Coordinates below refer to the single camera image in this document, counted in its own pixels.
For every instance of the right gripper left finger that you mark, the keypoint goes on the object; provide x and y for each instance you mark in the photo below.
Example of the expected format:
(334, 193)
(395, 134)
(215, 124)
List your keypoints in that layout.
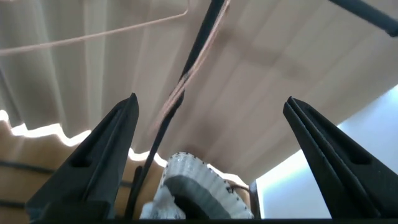
(93, 186)

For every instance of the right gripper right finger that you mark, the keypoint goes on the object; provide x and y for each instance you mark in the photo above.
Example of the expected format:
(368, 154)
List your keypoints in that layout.
(342, 193)

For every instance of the white laundry basket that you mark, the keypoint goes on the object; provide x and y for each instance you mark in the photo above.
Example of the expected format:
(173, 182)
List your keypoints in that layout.
(199, 168)

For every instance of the black clothes rack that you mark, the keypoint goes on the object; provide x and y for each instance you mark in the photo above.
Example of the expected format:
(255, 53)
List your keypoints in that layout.
(202, 34)

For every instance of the pale grey shorts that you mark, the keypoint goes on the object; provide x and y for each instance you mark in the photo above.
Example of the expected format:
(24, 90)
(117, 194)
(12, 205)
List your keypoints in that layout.
(158, 205)

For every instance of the beige curtain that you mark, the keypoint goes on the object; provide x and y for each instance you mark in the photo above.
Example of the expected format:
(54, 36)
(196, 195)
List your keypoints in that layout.
(280, 62)

